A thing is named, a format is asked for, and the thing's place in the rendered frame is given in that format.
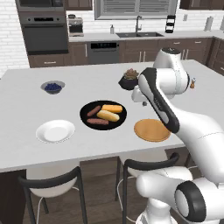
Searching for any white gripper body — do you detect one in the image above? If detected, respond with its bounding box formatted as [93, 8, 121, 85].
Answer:
[130, 86, 147, 103]

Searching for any orange-yellow bun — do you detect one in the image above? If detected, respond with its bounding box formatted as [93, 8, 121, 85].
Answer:
[101, 103, 123, 115]

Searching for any round wooden plate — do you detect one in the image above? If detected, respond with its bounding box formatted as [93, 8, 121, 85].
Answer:
[133, 117, 172, 144]

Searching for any pale yellow bun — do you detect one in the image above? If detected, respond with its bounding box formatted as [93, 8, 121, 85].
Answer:
[95, 109, 121, 123]

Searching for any short brown sausage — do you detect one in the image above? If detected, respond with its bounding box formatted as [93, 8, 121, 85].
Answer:
[86, 105, 102, 118]

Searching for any long brown sausage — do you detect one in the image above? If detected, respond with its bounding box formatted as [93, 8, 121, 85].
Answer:
[86, 117, 110, 126]

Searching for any black bowl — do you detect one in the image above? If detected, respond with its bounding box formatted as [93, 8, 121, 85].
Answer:
[79, 100, 128, 131]

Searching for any grey bowl of blueberries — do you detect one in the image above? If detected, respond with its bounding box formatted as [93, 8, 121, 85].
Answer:
[39, 80, 67, 95]

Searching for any white plate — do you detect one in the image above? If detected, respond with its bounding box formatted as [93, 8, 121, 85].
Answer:
[35, 119, 76, 144]

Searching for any black pot with brown plant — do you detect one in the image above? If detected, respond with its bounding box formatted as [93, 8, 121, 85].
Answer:
[117, 67, 141, 91]

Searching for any brown base cupboards run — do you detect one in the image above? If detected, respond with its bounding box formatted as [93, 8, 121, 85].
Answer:
[27, 37, 224, 77]

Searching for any small orange shaker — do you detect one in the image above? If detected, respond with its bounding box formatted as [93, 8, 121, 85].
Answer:
[189, 76, 197, 89]

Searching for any grey dishwasher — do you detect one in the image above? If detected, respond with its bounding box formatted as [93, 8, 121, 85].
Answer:
[87, 41, 121, 66]

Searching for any dark sink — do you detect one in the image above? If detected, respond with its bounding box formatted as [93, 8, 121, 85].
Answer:
[115, 31, 165, 39]

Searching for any black and white chair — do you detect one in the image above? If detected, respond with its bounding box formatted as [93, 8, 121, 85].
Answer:
[17, 165, 88, 224]
[114, 151, 180, 224]

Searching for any grey tap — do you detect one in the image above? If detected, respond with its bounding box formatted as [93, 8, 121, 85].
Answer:
[134, 15, 144, 34]

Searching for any black and white rack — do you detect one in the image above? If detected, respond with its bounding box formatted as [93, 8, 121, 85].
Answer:
[164, 14, 177, 34]

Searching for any window with blinds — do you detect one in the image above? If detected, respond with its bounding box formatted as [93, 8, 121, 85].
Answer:
[93, 0, 179, 21]

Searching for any silver coffee machine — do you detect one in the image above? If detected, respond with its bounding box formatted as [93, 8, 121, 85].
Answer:
[66, 14, 85, 38]

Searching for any dark brown kitchen island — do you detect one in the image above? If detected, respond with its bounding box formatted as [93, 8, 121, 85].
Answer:
[0, 59, 224, 224]

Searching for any brown wall cupboard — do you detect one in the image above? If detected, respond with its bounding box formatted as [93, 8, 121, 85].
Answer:
[178, 0, 224, 11]
[64, 0, 94, 11]

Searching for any grey wall oven stack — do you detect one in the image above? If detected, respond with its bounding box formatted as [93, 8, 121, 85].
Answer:
[15, 0, 70, 56]

